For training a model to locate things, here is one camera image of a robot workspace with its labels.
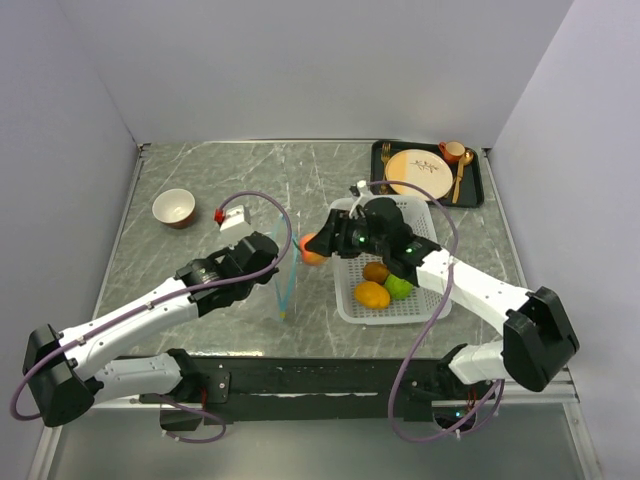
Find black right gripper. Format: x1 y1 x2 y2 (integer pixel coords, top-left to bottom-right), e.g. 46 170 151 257
306 208 389 259

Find pink peach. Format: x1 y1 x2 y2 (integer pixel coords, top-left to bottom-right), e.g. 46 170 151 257
298 233 328 266

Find clear zip top bag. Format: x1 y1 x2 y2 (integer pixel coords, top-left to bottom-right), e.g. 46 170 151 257
255 233 299 322

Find orange mango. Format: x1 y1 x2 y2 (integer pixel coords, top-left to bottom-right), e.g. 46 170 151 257
353 281 391 309

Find green apple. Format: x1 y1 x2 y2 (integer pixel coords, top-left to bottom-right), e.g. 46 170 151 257
384 274 413 300

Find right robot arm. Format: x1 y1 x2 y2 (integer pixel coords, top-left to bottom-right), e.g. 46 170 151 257
306 196 580 398

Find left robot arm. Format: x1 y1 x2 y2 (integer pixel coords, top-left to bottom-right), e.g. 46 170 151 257
23 232 280 427

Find brown kiwi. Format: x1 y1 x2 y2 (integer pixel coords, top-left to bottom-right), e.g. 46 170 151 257
362 262 390 285

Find white brown bowl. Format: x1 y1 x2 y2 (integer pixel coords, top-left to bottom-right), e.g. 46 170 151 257
151 188 196 229

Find gold fork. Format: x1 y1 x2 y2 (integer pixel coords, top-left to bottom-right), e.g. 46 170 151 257
379 142 391 195

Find white plastic basket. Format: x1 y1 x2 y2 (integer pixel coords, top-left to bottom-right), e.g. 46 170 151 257
331 195 442 325

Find cream orange plate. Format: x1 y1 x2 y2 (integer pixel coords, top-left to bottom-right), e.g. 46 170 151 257
386 149 453 199

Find black serving tray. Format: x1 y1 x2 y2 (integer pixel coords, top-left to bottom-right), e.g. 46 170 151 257
370 140 484 208

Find orange coffee cup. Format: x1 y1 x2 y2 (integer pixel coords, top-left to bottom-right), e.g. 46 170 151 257
438 141 466 164

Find gold spoon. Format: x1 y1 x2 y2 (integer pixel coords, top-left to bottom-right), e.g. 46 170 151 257
452 149 474 204

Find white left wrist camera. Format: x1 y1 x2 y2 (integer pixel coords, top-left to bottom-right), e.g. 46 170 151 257
213 205 253 236

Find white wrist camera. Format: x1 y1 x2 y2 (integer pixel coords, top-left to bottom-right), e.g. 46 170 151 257
213 205 253 236
349 180 371 214

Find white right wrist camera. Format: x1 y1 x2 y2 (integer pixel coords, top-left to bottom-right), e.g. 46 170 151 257
349 180 371 214

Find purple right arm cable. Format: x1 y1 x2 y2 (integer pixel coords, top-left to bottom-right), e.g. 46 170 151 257
367 179 506 443

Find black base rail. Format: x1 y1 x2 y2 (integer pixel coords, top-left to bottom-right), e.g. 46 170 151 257
99 349 501 431

